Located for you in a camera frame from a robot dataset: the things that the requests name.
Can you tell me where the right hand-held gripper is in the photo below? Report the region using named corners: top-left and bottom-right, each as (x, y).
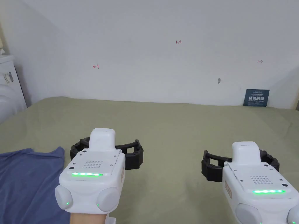
top-left (201, 141), bottom-right (299, 224)

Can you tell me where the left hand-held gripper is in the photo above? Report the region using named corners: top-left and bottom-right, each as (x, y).
top-left (55, 128), bottom-right (144, 224)

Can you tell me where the person's left hand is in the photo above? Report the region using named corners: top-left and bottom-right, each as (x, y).
top-left (70, 211), bottom-right (109, 224)

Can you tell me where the bed with pale green sheet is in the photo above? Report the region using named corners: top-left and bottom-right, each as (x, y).
top-left (0, 97), bottom-right (299, 224)

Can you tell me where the dark blue sign card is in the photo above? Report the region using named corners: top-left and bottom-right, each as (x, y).
top-left (243, 88), bottom-right (270, 108)

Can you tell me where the blue shirt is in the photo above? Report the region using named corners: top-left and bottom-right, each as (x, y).
top-left (0, 146), bottom-right (72, 224)

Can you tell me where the white rounded object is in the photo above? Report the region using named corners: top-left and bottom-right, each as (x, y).
top-left (0, 83), bottom-right (25, 125)

